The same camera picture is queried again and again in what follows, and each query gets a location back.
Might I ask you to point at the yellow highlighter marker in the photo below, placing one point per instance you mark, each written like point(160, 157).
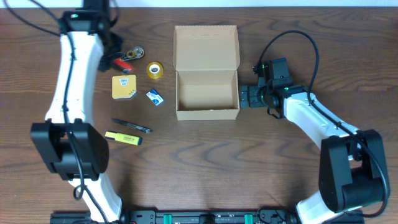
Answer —
point(125, 138)

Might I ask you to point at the black pen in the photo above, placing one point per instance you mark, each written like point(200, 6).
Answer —
point(135, 126)

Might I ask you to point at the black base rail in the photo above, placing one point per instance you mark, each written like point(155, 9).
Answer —
point(152, 217)

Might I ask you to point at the blue white eraser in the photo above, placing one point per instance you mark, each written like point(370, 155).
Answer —
point(155, 97)

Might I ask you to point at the yellow tape roll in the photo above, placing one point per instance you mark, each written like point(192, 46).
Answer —
point(155, 70)

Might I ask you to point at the brown cardboard box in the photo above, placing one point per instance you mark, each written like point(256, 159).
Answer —
point(206, 61)

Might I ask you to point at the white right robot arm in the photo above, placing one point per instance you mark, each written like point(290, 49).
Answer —
point(353, 180)

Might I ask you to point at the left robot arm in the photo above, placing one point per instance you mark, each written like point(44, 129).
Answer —
point(67, 140)

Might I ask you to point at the red black stapler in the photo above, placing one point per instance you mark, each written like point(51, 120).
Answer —
point(123, 66)

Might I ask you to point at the correction tape dispenser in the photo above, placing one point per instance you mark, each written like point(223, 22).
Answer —
point(135, 53)

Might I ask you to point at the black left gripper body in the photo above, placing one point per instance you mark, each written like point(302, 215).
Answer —
point(109, 53)

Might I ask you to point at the yellow sticky note pad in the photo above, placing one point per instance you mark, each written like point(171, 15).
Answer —
point(124, 86)

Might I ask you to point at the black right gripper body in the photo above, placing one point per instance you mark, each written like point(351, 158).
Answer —
point(249, 96)

